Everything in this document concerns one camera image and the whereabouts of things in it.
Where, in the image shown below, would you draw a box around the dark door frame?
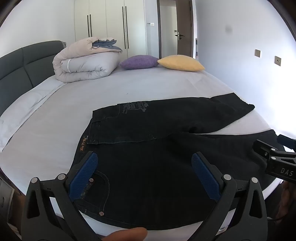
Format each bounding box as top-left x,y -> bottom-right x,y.
157,0 -> 195,59

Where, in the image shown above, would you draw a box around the purple cushion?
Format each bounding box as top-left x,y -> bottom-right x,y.
119,55 -> 160,70

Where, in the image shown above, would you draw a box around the person's left hand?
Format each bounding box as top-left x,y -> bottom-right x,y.
102,227 -> 148,241

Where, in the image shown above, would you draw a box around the black denim pants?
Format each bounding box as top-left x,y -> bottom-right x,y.
73,92 -> 284,231

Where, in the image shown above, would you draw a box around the folded beige duvet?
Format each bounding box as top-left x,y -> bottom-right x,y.
53,37 -> 123,83

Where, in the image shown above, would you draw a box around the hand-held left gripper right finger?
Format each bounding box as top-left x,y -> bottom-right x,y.
187,152 -> 269,241

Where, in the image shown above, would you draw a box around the white wardrobe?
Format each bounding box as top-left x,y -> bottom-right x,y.
74,0 -> 147,57

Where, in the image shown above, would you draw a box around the brown door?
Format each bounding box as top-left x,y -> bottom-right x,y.
177,0 -> 194,58

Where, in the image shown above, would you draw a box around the bed with white sheet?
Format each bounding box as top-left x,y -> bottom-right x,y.
0,66 -> 285,241

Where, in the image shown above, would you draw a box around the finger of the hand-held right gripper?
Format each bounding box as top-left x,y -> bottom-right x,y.
277,134 -> 296,152
253,139 -> 279,164

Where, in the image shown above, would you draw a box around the dark grey padded headboard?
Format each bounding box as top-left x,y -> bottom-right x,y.
0,40 -> 67,116

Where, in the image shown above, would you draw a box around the white flat pillow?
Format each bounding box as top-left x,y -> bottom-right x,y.
0,81 -> 67,152

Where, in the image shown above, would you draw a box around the yellow cushion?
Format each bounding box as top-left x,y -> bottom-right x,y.
157,55 -> 205,72

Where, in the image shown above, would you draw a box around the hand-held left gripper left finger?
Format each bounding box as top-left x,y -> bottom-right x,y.
22,151 -> 104,241

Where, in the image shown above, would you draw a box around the person's right hand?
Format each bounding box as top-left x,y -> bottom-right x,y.
279,181 -> 296,224

